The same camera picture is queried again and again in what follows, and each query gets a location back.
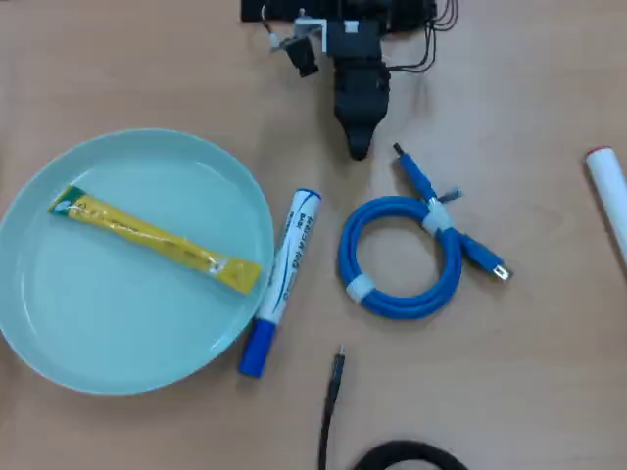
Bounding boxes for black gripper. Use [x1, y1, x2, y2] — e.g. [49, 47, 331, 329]
[331, 54, 392, 162]

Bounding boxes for yellow coffee stick packet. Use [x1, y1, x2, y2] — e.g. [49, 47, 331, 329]
[47, 184, 263, 297]

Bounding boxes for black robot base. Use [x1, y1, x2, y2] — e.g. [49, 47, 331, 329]
[239, 0, 437, 24]

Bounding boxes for light green round bowl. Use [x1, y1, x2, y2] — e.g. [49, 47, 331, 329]
[0, 127, 276, 397]

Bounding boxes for white marker with red cap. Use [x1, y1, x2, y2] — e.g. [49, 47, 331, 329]
[585, 145, 627, 275]

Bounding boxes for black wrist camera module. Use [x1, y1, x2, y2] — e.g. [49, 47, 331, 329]
[283, 36, 320, 78]

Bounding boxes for coiled blue USB cable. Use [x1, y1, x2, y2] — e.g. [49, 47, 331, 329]
[337, 141, 515, 322]

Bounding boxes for thin black robot wires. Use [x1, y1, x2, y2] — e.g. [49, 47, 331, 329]
[386, 0, 461, 74]

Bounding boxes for white camera bracket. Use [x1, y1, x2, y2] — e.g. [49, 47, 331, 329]
[292, 17, 329, 53]

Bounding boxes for thin black cable with plug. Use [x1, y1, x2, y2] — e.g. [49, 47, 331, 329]
[317, 344, 347, 470]

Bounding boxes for thick black braided cable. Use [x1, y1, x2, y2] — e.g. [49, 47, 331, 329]
[350, 439, 471, 470]

